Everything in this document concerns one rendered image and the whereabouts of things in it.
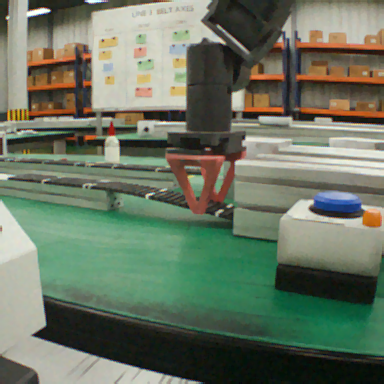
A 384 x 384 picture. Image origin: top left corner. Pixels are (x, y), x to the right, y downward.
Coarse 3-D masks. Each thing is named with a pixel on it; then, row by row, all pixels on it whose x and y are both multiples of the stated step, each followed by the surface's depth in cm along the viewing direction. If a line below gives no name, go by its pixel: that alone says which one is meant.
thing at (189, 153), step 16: (176, 144) 49; (192, 144) 48; (176, 160) 47; (192, 160) 47; (208, 160) 45; (176, 176) 48; (208, 176) 46; (192, 192) 49; (208, 192) 47; (192, 208) 49
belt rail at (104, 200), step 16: (0, 176) 70; (0, 192) 68; (16, 192) 66; (32, 192) 64; (48, 192) 63; (64, 192) 60; (80, 192) 59; (96, 192) 57; (112, 192) 58; (96, 208) 58; (112, 208) 58
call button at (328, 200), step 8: (320, 192) 32; (328, 192) 32; (336, 192) 32; (344, 192) 32; (320, 200) 30; (328, 200) 30; (336, 200) 30; (344, 200) 29; (352, 200) 30; (360, 200) 30; (320, 208) 30; (328, 208) 30; (336, 208) 29; (344, 208) 29; (352, 208) 29; (360, 208) 30
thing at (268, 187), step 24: (240, 168) 43; (264, 168) 42; (288, 168) 41; (312, 168) 40; (336, 168) 39; (360, 168) 39; (240, 192) 44; (264, 192) 42; (288, 192) 41; (312, 192) 40; (360, 192) 39; (240, 216) 44; (264, 216) 43
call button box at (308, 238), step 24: (288, 216) 30; (312, 216) 30; (336, 216) 29; (360, 216) 29; (288, 240) 30; (312, 240) 29; (336, 240) 28; (360, 240) 27; (288, 264) 30; (312, 264) 29; (336, 264) 28; (360, 264) 27; (288, 288) 30; (312, 288) 29; (336, 288) 29; (360, 288) 28
